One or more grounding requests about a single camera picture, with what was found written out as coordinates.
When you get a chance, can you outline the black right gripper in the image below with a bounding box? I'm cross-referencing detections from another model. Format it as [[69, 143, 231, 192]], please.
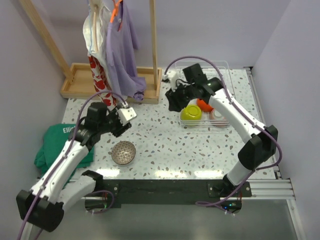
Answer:
[[165, 81, 196, 113]]

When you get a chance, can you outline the brown patterned ceramic bowl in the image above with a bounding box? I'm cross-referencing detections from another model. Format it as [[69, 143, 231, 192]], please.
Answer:
[[111, 141, 137, 166]]

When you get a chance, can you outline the lime green bowl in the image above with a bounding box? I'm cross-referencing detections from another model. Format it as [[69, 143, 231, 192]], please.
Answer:
[[180, 104, 202, 121]]

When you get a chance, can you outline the pink white ceramic bowl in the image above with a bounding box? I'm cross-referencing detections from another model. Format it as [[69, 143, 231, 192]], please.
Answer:
[[209, 108, 229, 128]]

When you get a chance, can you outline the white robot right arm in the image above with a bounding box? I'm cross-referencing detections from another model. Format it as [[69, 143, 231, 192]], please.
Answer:
[[164, 63, 278, 197]]

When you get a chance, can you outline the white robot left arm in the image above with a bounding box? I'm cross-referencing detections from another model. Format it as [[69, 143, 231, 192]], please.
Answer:
[[16, 102, 137, 232]]

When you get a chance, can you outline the wooden clothes rack stand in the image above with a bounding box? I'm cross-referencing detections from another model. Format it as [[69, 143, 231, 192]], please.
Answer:
[[20, 0, 162, 105]]

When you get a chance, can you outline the green sweatshirt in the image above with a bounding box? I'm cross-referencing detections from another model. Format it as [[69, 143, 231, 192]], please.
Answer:
[[31, 123, 94, 203]]

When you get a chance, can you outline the lilac purple shirt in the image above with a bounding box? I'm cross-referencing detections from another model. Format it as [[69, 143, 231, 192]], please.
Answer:
[[106, 1, 147, 101]]

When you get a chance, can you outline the orange clothes hanger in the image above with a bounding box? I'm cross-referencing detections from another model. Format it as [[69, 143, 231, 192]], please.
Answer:
[[110, 0, 123, 32]]

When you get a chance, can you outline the red floral white garment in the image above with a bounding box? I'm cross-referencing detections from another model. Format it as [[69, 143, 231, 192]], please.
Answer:
[[82, 4, 118, 114]]

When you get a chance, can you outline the wooden clothes hanger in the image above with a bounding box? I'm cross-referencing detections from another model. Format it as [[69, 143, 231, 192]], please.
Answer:
[[89, 0, 103, 53]]

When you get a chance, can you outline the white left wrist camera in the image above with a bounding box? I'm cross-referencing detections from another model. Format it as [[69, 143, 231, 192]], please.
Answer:
[[117, 107, 137, 126]]

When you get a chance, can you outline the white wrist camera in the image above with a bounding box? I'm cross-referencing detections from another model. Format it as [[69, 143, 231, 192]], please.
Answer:
[[117, 107, 137, 126], [162, 70, 180, 92]]

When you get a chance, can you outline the white wire dish rack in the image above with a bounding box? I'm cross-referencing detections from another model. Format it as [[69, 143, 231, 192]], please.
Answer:
[[165, 60, 243, 129]]

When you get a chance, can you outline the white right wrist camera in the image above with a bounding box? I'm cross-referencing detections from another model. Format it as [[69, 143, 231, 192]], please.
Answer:
[[162, 70, 180, 92]]

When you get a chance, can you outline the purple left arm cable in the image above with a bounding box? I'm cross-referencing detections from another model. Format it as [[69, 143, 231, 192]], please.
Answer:
[[16, 91, 129, 240]]

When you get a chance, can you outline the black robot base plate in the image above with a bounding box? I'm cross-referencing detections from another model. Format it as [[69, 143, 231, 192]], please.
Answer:
[[84, 179, 252, 211]]

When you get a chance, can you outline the aluminium rail frame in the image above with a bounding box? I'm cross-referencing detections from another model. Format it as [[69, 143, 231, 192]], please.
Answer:
[[18, 66, 307, 240]]

